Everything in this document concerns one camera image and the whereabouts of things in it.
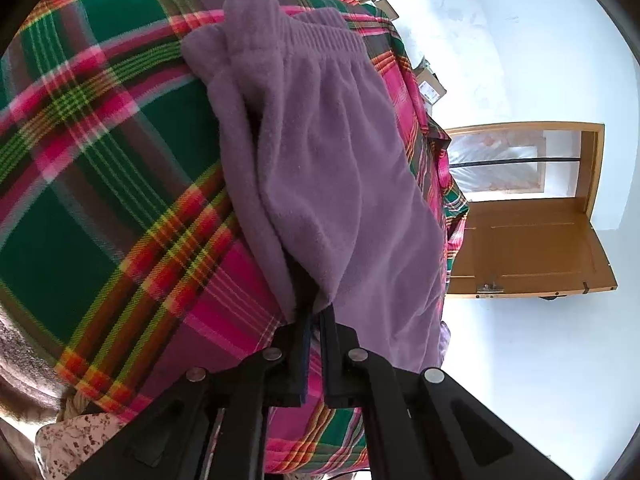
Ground brown cardboard box with label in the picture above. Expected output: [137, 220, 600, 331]
[413, 58, 447, 105]

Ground purple fleece pants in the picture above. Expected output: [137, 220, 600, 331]
[181, 0, 446, 372]

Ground wooden door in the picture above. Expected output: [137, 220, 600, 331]
[448, 122, 617, 300]

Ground black vertical pole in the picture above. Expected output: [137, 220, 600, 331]
[449, 156, 580, 169]

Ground floral sleeve left forearm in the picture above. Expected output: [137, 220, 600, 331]
[35, 413, 125, 480]

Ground pink green plaid bedsheet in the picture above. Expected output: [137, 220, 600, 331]
[0, 0, 471, 476]

